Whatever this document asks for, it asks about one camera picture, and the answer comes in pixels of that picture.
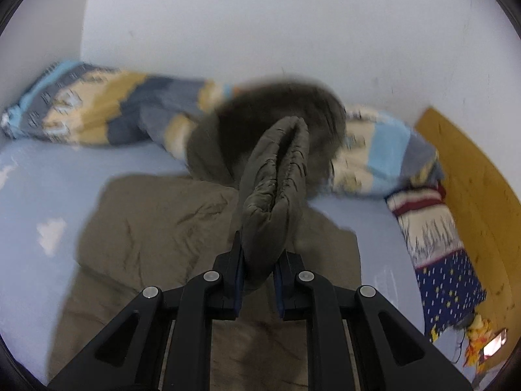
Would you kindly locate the wooden headboard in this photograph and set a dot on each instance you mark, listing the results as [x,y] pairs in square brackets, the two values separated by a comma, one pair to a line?
[480,195]

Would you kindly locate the olive quilted puffer jacket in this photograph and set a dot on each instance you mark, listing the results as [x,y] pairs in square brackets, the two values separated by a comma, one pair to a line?
[163,220]

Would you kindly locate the star print pillow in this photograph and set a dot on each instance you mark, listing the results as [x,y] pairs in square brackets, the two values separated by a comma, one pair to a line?
[443,277]

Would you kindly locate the orange yellow cloth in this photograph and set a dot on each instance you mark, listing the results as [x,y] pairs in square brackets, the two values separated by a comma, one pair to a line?
[477,336]

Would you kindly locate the light blue bed sheet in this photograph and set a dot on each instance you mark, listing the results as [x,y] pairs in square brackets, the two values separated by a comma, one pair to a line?
[40,179]

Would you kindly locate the blue yellow patchwork quilt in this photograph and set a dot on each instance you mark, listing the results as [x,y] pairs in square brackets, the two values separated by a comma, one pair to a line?
[101,106]

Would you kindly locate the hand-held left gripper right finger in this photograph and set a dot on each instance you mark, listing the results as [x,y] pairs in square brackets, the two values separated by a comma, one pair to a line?
[279,293]

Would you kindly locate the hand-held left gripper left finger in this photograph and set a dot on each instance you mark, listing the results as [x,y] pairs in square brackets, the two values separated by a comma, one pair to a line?
[238,291]

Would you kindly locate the small rectangular device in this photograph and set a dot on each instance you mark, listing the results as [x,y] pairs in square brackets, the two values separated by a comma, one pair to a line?
[495,341]

